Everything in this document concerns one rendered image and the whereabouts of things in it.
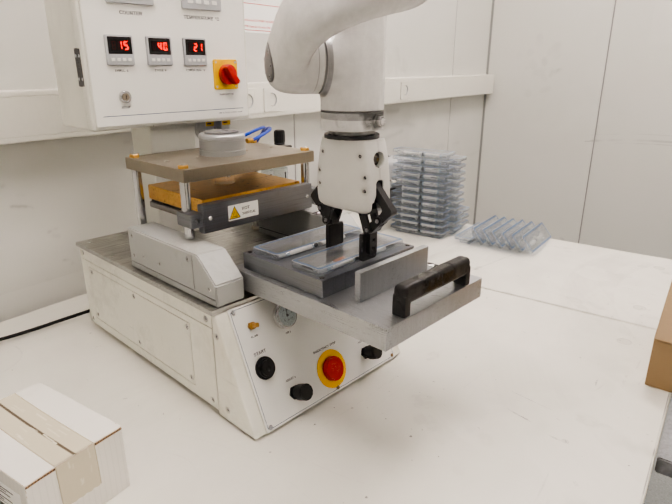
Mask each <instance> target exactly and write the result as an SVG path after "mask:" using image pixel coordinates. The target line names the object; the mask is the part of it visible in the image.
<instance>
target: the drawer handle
mask: <svg viewBox="0 0 672 504"><path fill-rule="evenodd" d="M470 270H471V266H470V259H469V258H468V257H465V256H457V257H455V258H453V259H451V260H448V261H446V262H444V263H442V264H440V265H437V266H435V267H433V268H431V269H429V270H427V271H424V272H422V273H420V274H418V275H416V276H413V277H411V278H409V279H407V280H405V281H402V282H400V283H398V284H397V285H395V288H394V294H393V301H392V314H393V315H396V316H399V317H401V318H407V317H409V316H410V306H411V302H413V301H415V300H417V299H419V298H421V297H423V296H425V295H427V294H429V293H431V292H433V291H435V290H437V289H439V288H441V287H443V286H444V285H446V284H448V283H450V282H452V281H453V282H454V283H456V284H460V285H463V286H466V285H468V284H469V281H470Z"/></svg>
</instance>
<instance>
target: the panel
mask: <svg viewBox="0 0 672 504"><path fill-rule="evenodd" d="M276 305H277V304H275V303H273V302H270V301H268V300H266V299H263V298H259V299H256V300H253V301H251V302H248V303H245V304H243V305H240V306H237V307H235V308H232V309H229V310H227V314H228V317H229V320H230V323H231V327H232V330H233V333H234V336H235V339H236V342H237V345H238V348H239V351H240V354H241V357H242V360H243V363H244V366H245V369H246V372H247V375H248V378H249V381H250V384H251V387H252V390H253V394H254V397H255V400H256V403H257V406H258V409H259V412H260V415H261V418H262V421H263V424H264V427H265V430H266V433H267V434H268V433H270V432H271V431H273V430H274V429H276V428H278V427H279V426H281V425H283V424H284V423H286V422H288V421H289V420H291V419H293V418H294V417H296V416H298V415H299V414H301V413H303V412H304V411H306V410H307V409H309V408H311V407H312V406H314V405H316V404H317V403H319V402H321V401H322V400H324V399H326V398H327V397H329V396H331V395H332V394H334V393H336V392H337V391H339V390H341V389H342V388H344V387H345V386H347V385H349V384H350V383H352V382H354V381H355V380H357V379H359V378H360V377H362V376H364V375H365V374H367V373H369V372H370V371H372V370H374V369H375V368H377V367H378V366H380V365H382V364H383V363H385V362H387V361H388V360H390V359H392V358H393V357H395V355H394V352H393V349H392V348H391V349H390V350H388V351H386V352H385V351H382V356H381V358H379V359H369V358H367V359H365V358H364V357H363V356H362V355H361V351H362V348H363V347H365V346H368V345H369V344H366V343H364V342H362V341H359V340H357V339H355V338H353V337H350V336H348V335H346V334H343V333H341V332H339V331H337V330H334V329H332V328H330V327H327V326H325V325H323V324H321V323H318V322H316V321H314V320H311V319H309V318H307V317H305V316H302V315H300V314H298V313H297V320H296V322H295V324H294V325H293V326H292V327H291V328H288V329H281V328H279V327H277V325H276V324H275V323H274V321H273V316H272V314H273V309H274V307H275V306H276ZM329 356H337V357H339V358H340V359H341V360H342V362H343V366H344V372H343V375H342V377H341V378H340V379H339V380H337V381H330V380H328V379H327V378H326V377H325V376H324V373H323V363H324V361H325V359H326V358H327V357H329ZM264 358H270V359H272V360H273V361H274V363H275V372H274V374H273V375H272V376H271V377H268V378H264V377H262V376H261V375H260V374H259V372H258V364H259V362H260V361H261V360H262V359H264ZM302 383H308V384H310V385H311V386H312V389H313V395H312V398H311V399H310V400H308V401H299V400H297V399H296V400H294V399H293V398H292V397H291V396H290V388H291V387H293V386H294V385H297V384H302Z"/></svg>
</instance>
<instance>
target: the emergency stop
mask: <svg viewBox="0 0 672 504"><path fill-rule="evenodd" d="M343 372H344V366H343V362H342V360H341V359H340V358H339V357H337V356H329V357H327V358H326V359H325V361H324V363H323V373H324V376H325V377H326V378H327V379H328V380H330V381H337V380H339V379H340V378H341V377H342V375H343Z"/></svg>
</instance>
